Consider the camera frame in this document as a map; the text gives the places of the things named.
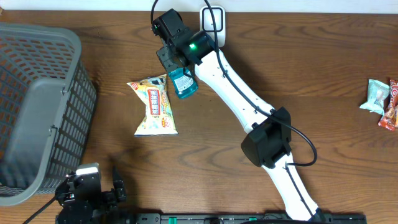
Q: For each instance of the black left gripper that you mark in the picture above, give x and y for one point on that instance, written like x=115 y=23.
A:
x=111 y=197

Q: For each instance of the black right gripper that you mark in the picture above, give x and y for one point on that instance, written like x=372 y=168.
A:
x=167 y=63

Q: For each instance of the blue Listerine mouthwash bottle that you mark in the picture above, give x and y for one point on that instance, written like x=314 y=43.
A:
x=184 y=82

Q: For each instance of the yellow snack chip bag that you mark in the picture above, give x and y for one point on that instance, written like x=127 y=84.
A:
x=159 y=119

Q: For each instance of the mint green wipes pack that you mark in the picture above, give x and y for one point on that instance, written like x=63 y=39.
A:
x=377 y=93

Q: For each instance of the red brown snack bar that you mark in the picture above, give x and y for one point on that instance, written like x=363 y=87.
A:
x=389 y=119

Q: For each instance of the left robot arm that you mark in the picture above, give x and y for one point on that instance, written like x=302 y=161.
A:
x=84 y=202

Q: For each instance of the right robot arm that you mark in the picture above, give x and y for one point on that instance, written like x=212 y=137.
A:
x=268 y=130

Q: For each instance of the white barcode scanner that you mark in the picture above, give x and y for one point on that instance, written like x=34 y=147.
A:
x=206 y=23

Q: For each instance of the grey plastic shopping basket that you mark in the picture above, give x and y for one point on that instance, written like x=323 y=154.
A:
x=47 y=105

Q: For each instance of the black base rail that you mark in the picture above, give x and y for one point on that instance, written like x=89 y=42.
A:
x=325 y=218

